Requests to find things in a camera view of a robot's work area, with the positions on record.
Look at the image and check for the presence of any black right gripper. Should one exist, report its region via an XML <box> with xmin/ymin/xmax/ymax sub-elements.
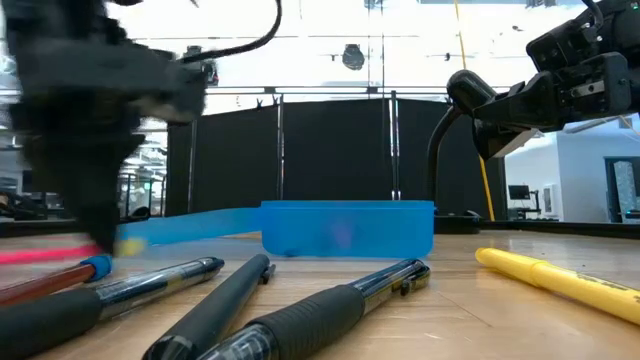
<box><xmin>472</xmin><ymin>52</ymin><xmax>634</xmax><ymax>133</ymax></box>

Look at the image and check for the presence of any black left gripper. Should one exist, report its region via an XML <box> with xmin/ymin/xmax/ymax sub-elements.
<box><xmin>7</xmin><ymin>37</ymin><xmax>206</xmax><ymax>252</ymax></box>

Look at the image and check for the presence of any brown pencil blue eraser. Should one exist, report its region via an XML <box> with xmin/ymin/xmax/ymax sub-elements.
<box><xmin>0</xmin><ymin>254</ymin><xmax>114</xmax><ymax>307</ymax></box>

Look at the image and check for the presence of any black pen clear barrel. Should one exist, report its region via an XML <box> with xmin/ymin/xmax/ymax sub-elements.
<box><xmin>194</xmin><ymin>257</ymin><xmax>432</xmax><ymax>360</ymax></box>
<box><xmin>0</xmin><ymin>256</ymin><xmax>226</xmax><ymax>360</ymax></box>

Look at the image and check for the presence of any yellow highlighter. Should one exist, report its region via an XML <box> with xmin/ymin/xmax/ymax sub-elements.
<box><xmin>474</xmin><ymin>246</ymin><xmax>640</xmax><ymax>326</ymax></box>

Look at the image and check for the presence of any blue translucent supply box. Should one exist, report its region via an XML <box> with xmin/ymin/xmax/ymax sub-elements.
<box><xmin>115</xmin><ymin>199</ymin><xmax>436</xmax><ymax>260</ymax></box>

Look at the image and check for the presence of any black computer monitor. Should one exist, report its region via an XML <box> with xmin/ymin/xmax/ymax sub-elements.
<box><xmin>507</xmin><ymin>183</ymin><xmax>532</xmax><ymax>202</ymax></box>

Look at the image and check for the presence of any matte black pen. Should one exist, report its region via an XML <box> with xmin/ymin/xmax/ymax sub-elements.
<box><xmin>141</xmin><ymin>253</ymin><xmax>278</xmax><ymax>360</ymax></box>

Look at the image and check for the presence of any black round ceiling fixture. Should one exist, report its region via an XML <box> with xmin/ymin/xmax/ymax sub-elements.
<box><xmin>341</xmin><ymin>43</ymin><xmax>367</xmax><ymax>72</ymax></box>

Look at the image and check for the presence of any black partition screen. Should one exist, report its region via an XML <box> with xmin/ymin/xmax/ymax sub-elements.
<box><xmin>166</xmin><ymin>97</ymin><xmax>507</xmax><ymax>217</ymax></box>

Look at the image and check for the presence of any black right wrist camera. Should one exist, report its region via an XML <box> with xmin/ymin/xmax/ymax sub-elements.
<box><xmin>525</xmin><ymin>12</ymin><xmax>609</xmax><ymax>74</ymax></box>

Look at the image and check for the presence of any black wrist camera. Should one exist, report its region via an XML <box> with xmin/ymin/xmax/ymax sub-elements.
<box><xmin>182</xmin><ymin>44</ymin><xmax>221</xmax><ymax>87</ymax></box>
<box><xmin>525</xmin><ymin>12</ymin><xmax>609</xmax><ymax>74</ymax></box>

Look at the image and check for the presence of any yellow cable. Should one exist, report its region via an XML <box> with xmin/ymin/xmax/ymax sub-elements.
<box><xmin>452</xmin><ymin>0</ymin><xmax>497</xmax><ymax>222</ymax></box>

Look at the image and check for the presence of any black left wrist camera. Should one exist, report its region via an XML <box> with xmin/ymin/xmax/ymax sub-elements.
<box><xmin>182</xmin><ymin>44</ymin><xmax>221</xmax><ymax>87</ymax></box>

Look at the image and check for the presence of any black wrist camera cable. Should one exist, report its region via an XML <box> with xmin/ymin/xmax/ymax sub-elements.
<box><xmin>179</xmin><ymin>0</ymin><xmax>284</xmax><ymax>64</ymax></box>

